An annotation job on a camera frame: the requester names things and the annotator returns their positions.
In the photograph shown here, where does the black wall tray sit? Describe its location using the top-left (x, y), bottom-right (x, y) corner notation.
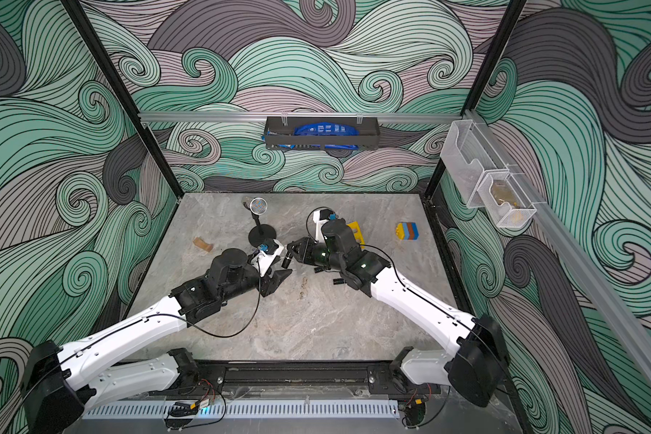
top-left (262, 116), bottom-right (381, 151)

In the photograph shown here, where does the brown wooden block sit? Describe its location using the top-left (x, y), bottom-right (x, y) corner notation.
top-left (193, 237), bottom-right (213, 252)

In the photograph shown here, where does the yellow triangle toy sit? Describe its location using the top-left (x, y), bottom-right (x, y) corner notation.
top-left (347, 222), bottom-right (365, 245)

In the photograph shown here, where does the aluminium rail right wall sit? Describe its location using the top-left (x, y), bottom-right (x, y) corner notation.
top-left (463, 110), bottom-right (651, 386)

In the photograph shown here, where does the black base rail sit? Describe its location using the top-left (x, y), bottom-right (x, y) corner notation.
top-left (116, 357), bottom-right (522, 403)

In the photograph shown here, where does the blue item in tray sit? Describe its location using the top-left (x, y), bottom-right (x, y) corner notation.
top-left (293, 122), bottom-right (359, 137)

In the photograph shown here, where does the aluminium rail wall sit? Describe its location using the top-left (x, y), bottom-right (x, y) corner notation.
top-left (139, 110), bottom-right (462, 125)
top-left (463, 110), bottom-right (651, 386)

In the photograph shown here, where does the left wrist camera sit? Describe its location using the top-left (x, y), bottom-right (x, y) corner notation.
top-left (251, 239), bottom-right (285, 277)

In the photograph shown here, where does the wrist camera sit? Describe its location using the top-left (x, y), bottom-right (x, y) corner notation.
top-left (311, 207), bottom-right (338, 242)
top-left (251, 239), bottom-right (285, 277)

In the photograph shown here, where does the multicolour block stack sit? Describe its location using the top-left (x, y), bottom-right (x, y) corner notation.
top-left (395, 222), bottom-right (420, 241)

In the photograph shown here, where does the clear wall bin large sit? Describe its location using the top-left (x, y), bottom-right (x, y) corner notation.
top-left (441, 119), bottom-right (508, 208)

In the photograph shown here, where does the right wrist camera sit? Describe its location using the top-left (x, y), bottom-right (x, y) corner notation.
top-left (311, 207), bottom-right (338, 242)

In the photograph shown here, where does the clear wall bin small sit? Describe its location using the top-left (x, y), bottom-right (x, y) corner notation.
top-left (477, 171), bottom-right (536, 231)

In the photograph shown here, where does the aluminium rail back wall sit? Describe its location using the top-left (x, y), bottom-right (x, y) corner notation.
top-left (139, 110), bottom-right (462, 125)

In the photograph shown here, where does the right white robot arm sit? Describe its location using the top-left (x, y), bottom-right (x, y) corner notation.
top-left (287, 218), bottom-right (509, 407)

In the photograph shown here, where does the white slotted cable duct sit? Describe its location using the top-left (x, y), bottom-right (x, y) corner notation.
top-left (83, 399), bottom-right (400, 421)

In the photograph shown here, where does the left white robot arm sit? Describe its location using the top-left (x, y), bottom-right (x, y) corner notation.
top-left (20, 242), bottom-right (291, 433)

